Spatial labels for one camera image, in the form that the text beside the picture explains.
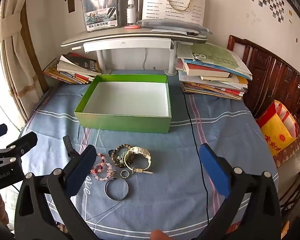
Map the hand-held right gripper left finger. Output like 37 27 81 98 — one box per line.
14 144 100 240

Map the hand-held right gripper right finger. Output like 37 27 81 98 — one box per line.
194 143 284 240

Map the brown bead bracelet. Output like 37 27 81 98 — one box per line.
111 144 130 168

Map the cream white wristwatch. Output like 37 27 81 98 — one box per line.
124 146 155 175

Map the green cardboard box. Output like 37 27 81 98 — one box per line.
74 74 172 133

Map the person's right hand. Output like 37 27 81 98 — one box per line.
150 230 171 240

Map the silver bangle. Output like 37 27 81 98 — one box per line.
104 177 129 201

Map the blue striped blanket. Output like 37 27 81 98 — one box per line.
14 70 279 240

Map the yellow red bag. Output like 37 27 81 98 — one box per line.
256 100 298 157

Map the beige curtain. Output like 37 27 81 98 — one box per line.
0 0 44 124

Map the stack of thin books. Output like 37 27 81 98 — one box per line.
43 52 102 85

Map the stack of large books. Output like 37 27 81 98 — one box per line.
175 42 253 101

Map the carved wooden bench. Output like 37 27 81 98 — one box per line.
226 35 300 155

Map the grey desk shelf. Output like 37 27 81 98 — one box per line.
60 26 208 76

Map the pile of grey envelopes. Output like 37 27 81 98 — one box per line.
137 19 213 36

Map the clear marker pen box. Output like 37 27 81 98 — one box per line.
80 0 125 32

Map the white paper bag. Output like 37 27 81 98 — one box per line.
142 0 207 27

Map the white spray bottle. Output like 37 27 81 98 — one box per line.
126 0 136 26

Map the black watch strap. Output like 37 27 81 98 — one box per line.
62 135 76 157

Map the black cable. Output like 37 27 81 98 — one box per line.
183 94 210 227

